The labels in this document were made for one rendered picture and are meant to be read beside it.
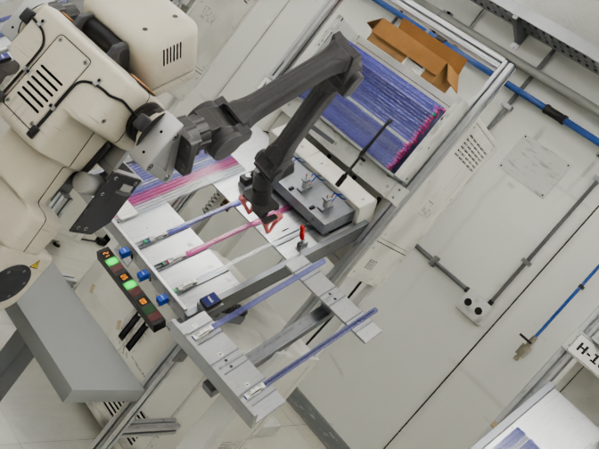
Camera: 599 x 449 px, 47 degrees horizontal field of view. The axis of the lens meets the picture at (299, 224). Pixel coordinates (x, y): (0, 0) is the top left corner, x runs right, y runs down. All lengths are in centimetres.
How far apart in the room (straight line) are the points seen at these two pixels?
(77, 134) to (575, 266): 271
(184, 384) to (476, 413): 174
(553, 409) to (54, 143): 145
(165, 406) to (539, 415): 119
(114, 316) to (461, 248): 192
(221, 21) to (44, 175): 213
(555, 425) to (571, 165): 194
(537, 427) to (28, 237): 136
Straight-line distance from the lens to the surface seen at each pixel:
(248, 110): 145
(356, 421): 386
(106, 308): 264
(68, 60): 139
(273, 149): 183
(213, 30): 345
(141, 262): 214
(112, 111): 133
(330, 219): 223
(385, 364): 380
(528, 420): 201
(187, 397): 238
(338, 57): 156
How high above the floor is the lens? 141
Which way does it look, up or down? 9 degrees down
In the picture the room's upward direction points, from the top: 39 degrees clockwise
